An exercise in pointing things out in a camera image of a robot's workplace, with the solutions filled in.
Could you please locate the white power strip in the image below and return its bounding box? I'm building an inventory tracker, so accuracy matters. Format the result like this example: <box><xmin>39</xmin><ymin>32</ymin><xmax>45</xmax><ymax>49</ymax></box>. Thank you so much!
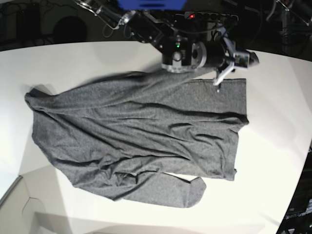
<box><xmin>182</xmin><ymin>11</ymin><xmax>239</xmax><ymax>22</ymax></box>

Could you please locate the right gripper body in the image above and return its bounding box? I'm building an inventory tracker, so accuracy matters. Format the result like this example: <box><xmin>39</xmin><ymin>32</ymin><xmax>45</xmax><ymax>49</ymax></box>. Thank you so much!
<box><xmin>213</xmin><ymin>25</ymin><xmax>239</xmax><ymax>93</ymax></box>

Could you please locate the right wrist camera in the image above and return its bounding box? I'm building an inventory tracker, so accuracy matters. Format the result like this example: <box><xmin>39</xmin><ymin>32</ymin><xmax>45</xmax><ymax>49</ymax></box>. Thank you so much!
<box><xmin>233</xmin><ymin>51</ymin><xmax>250</xmax><ymax>69</ymax></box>

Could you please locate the blue box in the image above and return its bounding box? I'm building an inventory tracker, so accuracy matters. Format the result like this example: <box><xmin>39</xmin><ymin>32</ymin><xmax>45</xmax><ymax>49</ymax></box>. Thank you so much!
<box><xmin>117</xmin><ymin>0</ymin><xmax>187</xmax><ymax>10</ymax></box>

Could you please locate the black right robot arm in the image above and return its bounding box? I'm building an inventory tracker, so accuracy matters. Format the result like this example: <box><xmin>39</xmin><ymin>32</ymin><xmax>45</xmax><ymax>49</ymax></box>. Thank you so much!
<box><xmin>75</xmin><ymin>0</ymin><xmax>250</xmax><ymax>87</ymax></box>

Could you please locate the grey t-shirt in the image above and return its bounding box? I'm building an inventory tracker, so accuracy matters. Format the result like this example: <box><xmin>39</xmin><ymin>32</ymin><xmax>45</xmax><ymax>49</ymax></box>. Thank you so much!
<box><xmin>24</xmin><ymin>70</ymin><xmax>249</xmax><ymax>208</ymax></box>

